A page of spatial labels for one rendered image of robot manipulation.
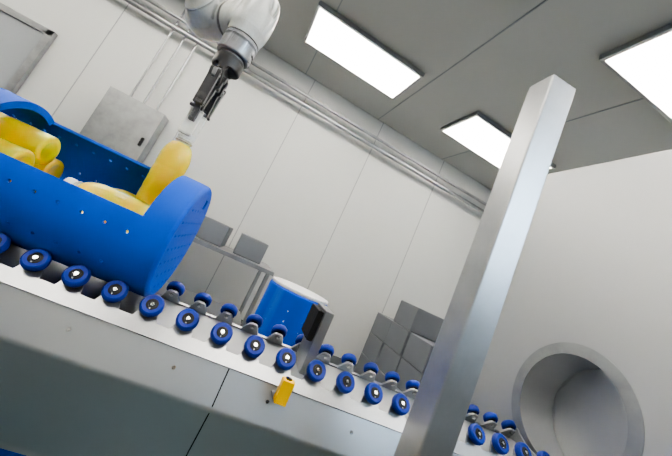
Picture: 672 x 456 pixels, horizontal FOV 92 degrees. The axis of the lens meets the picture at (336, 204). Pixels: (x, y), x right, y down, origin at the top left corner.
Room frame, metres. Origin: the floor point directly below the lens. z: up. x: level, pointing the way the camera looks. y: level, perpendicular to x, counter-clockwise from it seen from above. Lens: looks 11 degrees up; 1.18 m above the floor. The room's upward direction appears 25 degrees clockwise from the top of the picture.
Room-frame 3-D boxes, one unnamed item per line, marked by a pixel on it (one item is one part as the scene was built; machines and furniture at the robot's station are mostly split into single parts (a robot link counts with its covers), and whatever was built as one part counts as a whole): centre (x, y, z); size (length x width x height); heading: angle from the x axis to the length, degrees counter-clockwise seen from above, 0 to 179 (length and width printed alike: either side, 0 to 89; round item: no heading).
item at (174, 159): (0.78, 0.40, 1.22); 0.07 x 0.07 x 0.19
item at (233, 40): (0.78, 0.40, 1.58); 0.09 x 0.09 x 0.06
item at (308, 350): (0.87, -0.08, 1.00); 0.10 x 0.04 x 0.15; 11
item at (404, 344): (3.75, -1.59, 0.59); 1.20 x 0.80 x 1.19; 15
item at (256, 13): (0.79, 0.42, 1.69); 0.13 x 0.11 x 0.16; 62
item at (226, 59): (0.78, 0.40, 1.51); 0.08 x 0.07 x 0.09; 10
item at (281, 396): (0.73, -0.06, 0.92); 0.08 x 0.03 x 0.05; 11
